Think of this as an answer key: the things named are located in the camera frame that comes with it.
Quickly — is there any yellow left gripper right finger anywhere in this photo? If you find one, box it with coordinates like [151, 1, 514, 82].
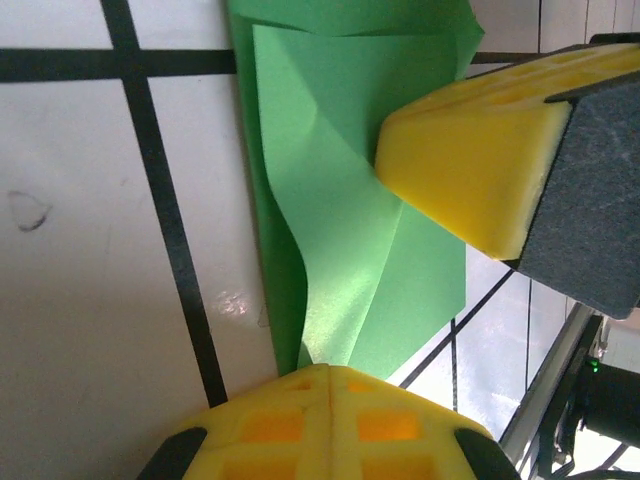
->
[327, 364, 521, 480]

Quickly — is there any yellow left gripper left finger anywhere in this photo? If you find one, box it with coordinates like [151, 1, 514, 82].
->
[134, 364, 331, 480]

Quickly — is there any green square paper sheet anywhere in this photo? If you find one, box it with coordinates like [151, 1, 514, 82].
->
[227, 0, 486, 381]

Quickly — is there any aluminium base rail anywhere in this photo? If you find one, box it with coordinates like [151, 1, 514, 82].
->
[499, 299, 609, 456]

